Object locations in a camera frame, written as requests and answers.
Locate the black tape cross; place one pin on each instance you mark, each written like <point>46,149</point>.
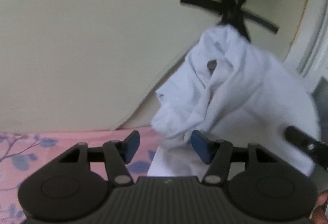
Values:
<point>232,13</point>

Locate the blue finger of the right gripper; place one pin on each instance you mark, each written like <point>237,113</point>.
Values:
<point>316,150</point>

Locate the person hand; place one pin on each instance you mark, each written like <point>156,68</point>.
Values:
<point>318,215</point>

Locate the white window frame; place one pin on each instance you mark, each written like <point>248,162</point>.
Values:
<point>308,53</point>

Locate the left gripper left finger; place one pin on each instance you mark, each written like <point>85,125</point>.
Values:
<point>117,155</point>

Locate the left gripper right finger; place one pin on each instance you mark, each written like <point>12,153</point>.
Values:
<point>216,154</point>

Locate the pink floral bedsheet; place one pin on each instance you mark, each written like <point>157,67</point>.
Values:
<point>24,154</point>

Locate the white t-shirt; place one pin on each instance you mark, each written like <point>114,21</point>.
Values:
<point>229,89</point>

